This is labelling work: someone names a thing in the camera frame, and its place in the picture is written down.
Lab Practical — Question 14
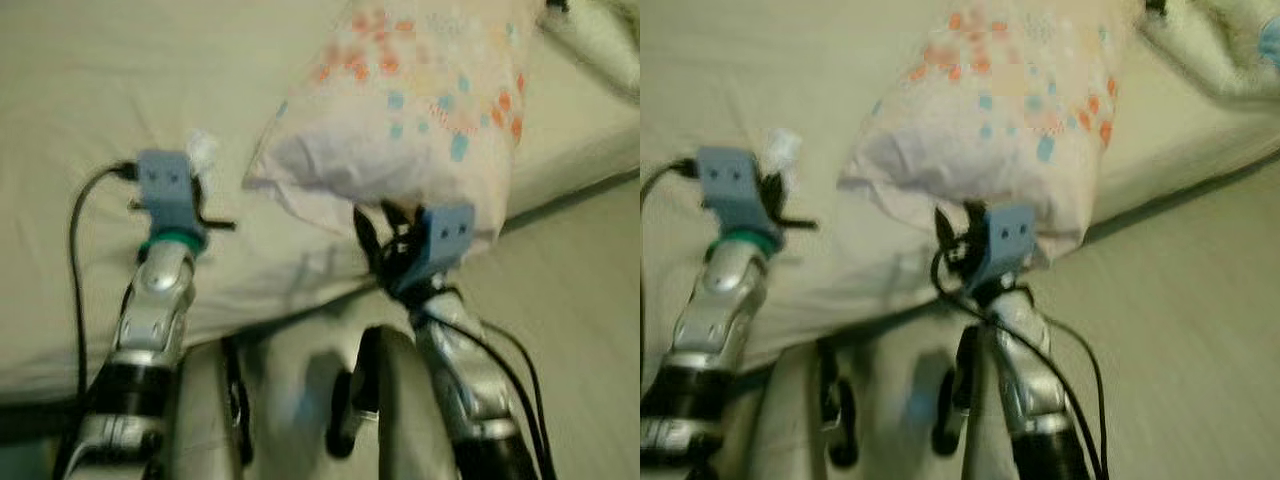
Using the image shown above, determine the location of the bed with cream sheet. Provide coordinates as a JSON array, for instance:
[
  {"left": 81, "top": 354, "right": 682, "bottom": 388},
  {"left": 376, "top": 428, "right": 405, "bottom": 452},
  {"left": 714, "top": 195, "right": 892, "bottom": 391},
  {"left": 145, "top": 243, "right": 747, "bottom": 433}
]
[
  {"left": 0, "top": 0, "right": 641, "bottom": 407},
  {"left": 640, "top": 0, "right": 1280, "bottom": 393}
]

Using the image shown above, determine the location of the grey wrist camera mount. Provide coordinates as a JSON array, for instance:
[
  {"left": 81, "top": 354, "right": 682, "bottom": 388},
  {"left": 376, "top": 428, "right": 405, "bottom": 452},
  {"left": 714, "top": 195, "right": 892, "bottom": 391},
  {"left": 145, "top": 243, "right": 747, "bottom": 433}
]
[
  {"left": 967, "top": 202, "right": 1037, "bottom": 292},
  {"left": 399, "top": 202, "right": 477, "bottom": 297},
  {"left": 134, "top": 149, "right": 210, "bottom": 247},
  {"left": 696, "top": 146, "right": 777, "bottom": 252}
]

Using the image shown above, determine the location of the grey right robot leg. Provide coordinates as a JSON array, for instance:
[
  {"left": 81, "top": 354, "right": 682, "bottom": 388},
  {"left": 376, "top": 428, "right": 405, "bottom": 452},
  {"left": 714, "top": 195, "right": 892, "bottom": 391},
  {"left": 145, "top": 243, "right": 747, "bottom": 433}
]
[
  {"left": 934, "top": 324, "right": 1022, "bottom": 480},
  {"left": 329, "top": 324, "right": 462, "bottom": 480}
]

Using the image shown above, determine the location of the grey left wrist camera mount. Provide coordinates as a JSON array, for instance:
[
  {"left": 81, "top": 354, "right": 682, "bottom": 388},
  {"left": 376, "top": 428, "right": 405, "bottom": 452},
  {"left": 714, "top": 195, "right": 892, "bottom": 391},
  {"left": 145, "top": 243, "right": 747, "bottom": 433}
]
[
  {"left": 696, "top": 146, "right": 777, "bottom": 252},
  {"left": 134, "top": 149, "right": 210, "bottom": 247}
]

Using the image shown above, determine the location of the pink dotted pillow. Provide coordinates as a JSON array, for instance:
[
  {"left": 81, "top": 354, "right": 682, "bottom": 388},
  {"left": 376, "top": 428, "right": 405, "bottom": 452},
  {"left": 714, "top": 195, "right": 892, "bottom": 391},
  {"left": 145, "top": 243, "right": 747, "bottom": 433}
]
[
  {"left": 838, "top": 0, "right": 1122, "bottom": 264},
  {"left": 243, "top": 0, "right": 527, "bottom": 257}
]

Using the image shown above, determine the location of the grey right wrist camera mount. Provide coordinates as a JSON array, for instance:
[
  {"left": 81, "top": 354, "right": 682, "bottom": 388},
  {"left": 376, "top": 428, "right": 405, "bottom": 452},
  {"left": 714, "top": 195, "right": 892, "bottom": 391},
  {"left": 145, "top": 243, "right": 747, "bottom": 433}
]
[
  {"left": 399, "top": 202, "right": 477, "bottom": 297},
  {"left": 967, "top": 202, "right": 1037, "bottom": 292}
]

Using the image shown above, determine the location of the grey left robot leg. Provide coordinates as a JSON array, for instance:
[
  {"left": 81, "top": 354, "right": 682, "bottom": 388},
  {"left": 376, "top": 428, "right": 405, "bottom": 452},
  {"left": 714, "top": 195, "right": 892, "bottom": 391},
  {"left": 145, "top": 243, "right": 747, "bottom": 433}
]
[
  {"left": 770, "top": 340, "right": 857, "bottom": 480},
  {"left": 165, "top": 335, "right": 252, "bottom": 480}
]

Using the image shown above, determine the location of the dark grey bed frame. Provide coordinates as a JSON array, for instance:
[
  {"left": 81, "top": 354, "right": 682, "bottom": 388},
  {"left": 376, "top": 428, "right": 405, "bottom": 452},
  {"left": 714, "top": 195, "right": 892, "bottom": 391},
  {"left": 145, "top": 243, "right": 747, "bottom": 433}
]
[{"left": 0, "top": 395, "right": 101, "bottom": 451}]

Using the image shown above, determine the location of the white tissue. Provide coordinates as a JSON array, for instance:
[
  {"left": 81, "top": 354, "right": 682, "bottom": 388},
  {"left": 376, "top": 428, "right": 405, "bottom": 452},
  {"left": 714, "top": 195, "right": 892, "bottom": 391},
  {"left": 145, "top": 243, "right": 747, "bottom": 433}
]
[
  {"left": 762, "top": 128, "right": 802, "bottom": 191},
  {"left": 185, "top": 128, "right": 222, "bottom": 191}
]

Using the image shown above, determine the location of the grey robot leg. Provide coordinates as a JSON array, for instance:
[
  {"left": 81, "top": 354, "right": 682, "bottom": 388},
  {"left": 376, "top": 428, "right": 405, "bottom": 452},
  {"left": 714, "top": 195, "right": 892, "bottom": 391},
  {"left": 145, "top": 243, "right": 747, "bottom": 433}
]
[
  {"left": 934, "top": 324, "right": 1022, "bottom": 480},
  {"left": 329, "top": 324, "right": 462, "bottom": 480},
  {"left": 770, "top": 340, "right": 857, "bottom": 480},
  {"left": 165, "top": 335, "right": 252, "bottom": 480}
]

